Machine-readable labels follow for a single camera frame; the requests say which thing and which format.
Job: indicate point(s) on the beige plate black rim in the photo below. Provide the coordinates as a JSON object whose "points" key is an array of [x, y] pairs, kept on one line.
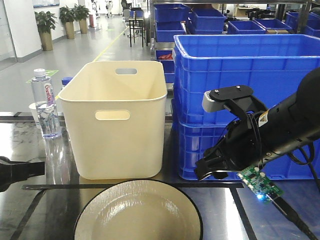
{"points": [[140, 210]]}

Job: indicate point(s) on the potted plant gold pot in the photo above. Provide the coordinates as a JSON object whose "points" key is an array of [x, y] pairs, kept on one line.
{"points": [[45, 21]]}

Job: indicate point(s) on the large blue plastic crate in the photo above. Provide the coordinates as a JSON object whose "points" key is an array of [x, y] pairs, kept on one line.
{"points": [[273, 65]]}

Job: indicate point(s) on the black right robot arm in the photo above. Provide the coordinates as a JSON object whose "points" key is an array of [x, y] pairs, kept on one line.
{"points": [[260, 134]]}

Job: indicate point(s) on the green circuit board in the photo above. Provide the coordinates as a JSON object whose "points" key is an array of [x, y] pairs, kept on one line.
{"points": [[263, 188]]}

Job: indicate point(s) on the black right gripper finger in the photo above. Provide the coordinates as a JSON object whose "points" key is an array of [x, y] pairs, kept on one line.
{"points": [[206, 167]]}

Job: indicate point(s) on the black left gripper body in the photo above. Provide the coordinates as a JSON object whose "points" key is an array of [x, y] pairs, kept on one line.
{"points": [[16, 171]]}

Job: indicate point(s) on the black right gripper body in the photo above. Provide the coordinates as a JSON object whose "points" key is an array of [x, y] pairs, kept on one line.
{"points": [[240, 146]]}

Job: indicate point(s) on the clear water bottle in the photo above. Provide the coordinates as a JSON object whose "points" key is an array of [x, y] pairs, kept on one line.
{"points": [[45, 103]]}

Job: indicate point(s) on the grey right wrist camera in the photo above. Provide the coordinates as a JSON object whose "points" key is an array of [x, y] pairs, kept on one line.
{"points": [[238, 100]]}

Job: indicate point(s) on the lower blue plastic crate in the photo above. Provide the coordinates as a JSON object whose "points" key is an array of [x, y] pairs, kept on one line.
{"points": [[194, 139]]}

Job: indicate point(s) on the white paper cup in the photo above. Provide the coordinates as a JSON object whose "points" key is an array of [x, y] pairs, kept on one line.
{"points": [[33, 110]]}

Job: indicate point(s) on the cream plastic bin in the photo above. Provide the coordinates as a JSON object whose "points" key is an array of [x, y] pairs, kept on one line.
{"points": [[114, 113]]}

